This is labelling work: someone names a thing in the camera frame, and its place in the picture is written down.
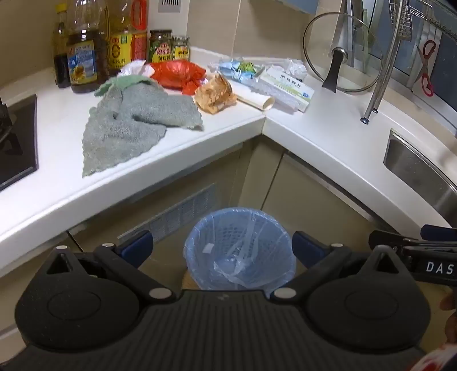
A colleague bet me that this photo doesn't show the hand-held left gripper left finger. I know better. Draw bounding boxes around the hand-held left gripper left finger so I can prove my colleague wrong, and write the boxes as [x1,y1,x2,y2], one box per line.
[46,230,175,304]

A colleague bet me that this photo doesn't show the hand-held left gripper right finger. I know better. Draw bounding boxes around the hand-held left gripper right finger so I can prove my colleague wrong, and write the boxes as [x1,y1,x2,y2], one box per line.
[269,231,402,304]

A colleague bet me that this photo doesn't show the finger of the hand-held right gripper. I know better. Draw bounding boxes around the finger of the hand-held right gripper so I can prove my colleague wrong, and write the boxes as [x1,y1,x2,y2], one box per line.
[420,224,457,242]
[369,230,457,255]

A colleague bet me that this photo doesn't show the blue plastic wastebasket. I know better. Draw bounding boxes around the blue plastic wastebasket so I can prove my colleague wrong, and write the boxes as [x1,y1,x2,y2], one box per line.
[184,208,297,291]

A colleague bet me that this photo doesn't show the cream plastic tube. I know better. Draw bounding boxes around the cream plastic tube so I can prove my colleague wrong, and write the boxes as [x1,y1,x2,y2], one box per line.
[234,89,275,112]

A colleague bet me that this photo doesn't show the white medicine box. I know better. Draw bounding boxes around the white medicine box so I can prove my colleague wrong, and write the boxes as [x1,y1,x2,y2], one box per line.
[259,69,315,113]

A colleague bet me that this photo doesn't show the brown paper bag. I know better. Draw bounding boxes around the brown paper bag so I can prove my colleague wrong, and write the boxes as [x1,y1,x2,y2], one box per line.
[195,73,238,115]

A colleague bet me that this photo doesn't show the white tissue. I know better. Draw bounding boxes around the white tissue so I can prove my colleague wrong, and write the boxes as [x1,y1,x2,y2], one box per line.
[118,60,156,77]

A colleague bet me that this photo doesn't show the blue white plastic packet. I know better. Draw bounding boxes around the blue white plastic packet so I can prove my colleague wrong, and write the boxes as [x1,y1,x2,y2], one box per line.
[209,58,266,84]

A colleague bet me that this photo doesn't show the person's right hand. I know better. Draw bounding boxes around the person's right hand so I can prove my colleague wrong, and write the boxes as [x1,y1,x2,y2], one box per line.
[442,287,457,352]

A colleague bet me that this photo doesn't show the wide beige cabinet door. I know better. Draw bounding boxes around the wide beige cabinet door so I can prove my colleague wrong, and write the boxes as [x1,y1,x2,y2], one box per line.
[262,152,393,247]

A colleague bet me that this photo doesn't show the silver vent grille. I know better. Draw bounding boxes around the silver vent grille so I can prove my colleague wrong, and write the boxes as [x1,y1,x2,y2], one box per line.
[118,184,217,241]

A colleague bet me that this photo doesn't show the brown round stand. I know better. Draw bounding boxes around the brown round stand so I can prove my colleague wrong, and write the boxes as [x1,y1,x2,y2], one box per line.
[181,269,201,290]

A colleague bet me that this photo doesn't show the steel sink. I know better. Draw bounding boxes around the steel sink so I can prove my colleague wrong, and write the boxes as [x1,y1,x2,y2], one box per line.
[384,129,457,229]

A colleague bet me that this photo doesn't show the narrow beige cabinet door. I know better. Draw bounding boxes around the narrow beige cabinet door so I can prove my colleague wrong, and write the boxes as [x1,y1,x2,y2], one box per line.
[246,137,286,215]

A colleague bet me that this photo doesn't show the red white printed clothing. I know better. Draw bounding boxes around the red white printed clothing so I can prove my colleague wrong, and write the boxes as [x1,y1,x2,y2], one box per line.
[410,342,457,371]

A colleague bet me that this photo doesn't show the beige cabinet panel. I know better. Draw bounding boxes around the beige cabinet panel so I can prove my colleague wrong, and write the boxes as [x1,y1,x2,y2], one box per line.
[68,141,250,282]

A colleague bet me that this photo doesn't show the grey green towel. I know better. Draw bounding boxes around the grey green towel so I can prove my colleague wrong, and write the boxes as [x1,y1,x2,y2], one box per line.
[81,74,204,178]

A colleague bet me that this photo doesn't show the black gas stove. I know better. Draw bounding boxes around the black gas stove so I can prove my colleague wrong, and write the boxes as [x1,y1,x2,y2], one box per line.
[0,93,39,192]

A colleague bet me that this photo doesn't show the steel dish rack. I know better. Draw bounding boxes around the steel dish rack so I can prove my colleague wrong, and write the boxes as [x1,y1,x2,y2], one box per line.
[343,0,457,125]

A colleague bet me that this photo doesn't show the glass pot lid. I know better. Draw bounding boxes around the glass pot lid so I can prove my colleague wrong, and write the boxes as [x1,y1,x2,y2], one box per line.
[303,12,384,94]

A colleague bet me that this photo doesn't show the blue label oil bottle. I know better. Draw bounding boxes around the blue label oil bottle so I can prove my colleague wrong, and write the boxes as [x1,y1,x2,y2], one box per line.
[66,0,109,94]

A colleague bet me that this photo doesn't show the dark soy sauce bottle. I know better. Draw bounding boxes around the dark soy sauce bottle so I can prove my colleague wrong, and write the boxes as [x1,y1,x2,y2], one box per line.
[53,3,72,89]

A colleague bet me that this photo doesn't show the large green label jar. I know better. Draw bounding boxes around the large green label jar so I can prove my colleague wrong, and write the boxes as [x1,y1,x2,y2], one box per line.
[148,29,174,64]

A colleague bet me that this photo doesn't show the yellow label oil bottle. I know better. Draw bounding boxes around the yellow label oil bottle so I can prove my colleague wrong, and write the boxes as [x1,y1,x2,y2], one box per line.
[107,0,149,70]

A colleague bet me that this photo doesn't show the red handled scissors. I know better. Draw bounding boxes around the red handled scissors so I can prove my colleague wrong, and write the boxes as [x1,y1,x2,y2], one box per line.
[410,39,438,98]

